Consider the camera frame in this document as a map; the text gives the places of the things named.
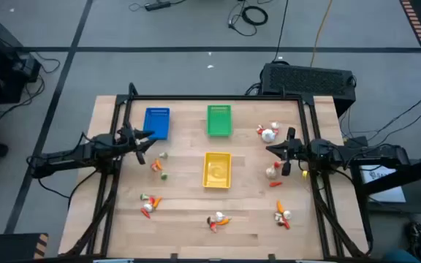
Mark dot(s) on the pink-capped mushroom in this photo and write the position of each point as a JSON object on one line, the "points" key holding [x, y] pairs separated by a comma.
{"points": [[154, 167]]}

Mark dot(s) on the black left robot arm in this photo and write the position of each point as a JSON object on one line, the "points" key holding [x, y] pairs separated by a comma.
{"points": [[68, 157]]}

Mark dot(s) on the black metal table frame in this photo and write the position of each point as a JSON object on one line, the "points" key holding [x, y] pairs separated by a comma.
{"points": [[214, 97]]}

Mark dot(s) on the green-capped mushroom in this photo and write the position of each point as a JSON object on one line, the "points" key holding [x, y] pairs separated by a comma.
{"points": [[164, 176], [144, 197]]}

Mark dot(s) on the orange chili pepper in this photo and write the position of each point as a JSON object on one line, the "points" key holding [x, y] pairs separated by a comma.
{"points": [[280, 206], [224, 221], [157, 202], [158, 164]]}

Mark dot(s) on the white paper sheet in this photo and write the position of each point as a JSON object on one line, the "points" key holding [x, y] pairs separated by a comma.
{"points": [[386, 190]]}

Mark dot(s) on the large white garlic bulb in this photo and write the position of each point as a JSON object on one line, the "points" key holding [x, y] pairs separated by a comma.
{"points": [[268, 136]]}

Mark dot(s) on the green plastic basket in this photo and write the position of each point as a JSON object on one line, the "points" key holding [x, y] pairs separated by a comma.
{"points": [[219, 122]]}

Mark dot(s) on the red-capped mushroom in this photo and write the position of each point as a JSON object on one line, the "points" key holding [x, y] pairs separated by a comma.
{"points": [[151, 200], [277, 164], [213, 227]]}

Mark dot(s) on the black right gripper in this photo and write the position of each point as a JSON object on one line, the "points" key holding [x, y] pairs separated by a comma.
{"points": [[297, 149]]}

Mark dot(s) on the black computer tower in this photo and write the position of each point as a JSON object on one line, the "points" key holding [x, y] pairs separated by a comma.
{"points": [[305, 82]]}

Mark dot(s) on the black power strip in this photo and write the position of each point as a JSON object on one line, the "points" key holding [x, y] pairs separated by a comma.
{"points": [[157, 6]]}

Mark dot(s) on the small white garlic bulb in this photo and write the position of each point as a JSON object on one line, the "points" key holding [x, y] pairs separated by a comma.
{"points": [[275, 125]]}

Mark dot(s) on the orange carrot toy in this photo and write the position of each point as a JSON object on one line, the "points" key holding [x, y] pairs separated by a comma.
{"points": [[275, 184]]}

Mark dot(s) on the yellow plastic basket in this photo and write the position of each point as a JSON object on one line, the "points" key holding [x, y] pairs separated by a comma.
{"points": [[216, 171]]}

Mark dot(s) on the blue plastic basket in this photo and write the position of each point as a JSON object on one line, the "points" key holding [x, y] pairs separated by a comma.
{"points": [[156, 124]]}

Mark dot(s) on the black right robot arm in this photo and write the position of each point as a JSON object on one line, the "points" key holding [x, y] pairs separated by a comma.
{"points": [[342, 151]]}

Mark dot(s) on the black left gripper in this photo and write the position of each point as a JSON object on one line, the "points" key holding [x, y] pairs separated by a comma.
{"points": [[128, 139]]}

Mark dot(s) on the black metal stand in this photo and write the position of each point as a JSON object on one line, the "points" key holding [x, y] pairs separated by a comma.
{"points": [[415, 171]]}

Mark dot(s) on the brown-capped mushroom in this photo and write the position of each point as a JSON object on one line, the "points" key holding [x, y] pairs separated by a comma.
{"points": [[209, 220]]}

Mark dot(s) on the hazard-striped black case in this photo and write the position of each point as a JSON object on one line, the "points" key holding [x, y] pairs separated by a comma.
{"points": [[9, 248]]}

